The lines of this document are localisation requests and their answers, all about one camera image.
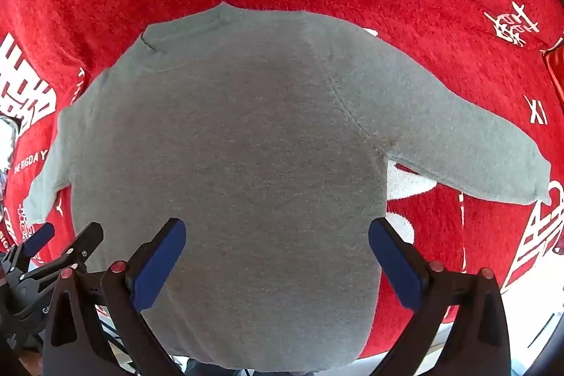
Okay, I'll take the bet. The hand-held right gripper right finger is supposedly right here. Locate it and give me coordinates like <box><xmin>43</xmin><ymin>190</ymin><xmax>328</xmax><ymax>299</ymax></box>
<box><xmin>368</xmin><ymin>218</ymin><xmax>513</xmax><ymax>376</ymax></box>

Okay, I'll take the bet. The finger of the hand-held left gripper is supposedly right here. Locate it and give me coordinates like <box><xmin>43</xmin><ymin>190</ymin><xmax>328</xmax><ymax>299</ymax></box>
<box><xmin>0</xmin><ymin>222</ymin><xmax>56</xmax><ymax>271</ymax></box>
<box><xmin>20</xmin><ymin>221</ymin><xmax>105</xmax><ymax>293</ymax></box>

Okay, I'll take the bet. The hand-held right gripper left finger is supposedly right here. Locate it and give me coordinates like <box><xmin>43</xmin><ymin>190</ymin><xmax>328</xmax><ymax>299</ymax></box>
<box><xmin>42</xmin><ymin>218</ymin><xmax>187</xmax><ymax>376</ymax></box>

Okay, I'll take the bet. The grey sweater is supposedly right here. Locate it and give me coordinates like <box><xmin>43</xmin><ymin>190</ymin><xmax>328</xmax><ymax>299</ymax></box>
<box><xmin>22</xmin><ymin>1</ymin><xmax>552</xmax><ymax>373</ymax></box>

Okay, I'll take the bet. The clear plastic wrap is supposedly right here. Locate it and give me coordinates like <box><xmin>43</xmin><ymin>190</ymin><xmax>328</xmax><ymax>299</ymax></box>
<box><xmin>0</xmin><ymin>115</ymin><xmax>22</xmax><ymax>176</ymax></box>

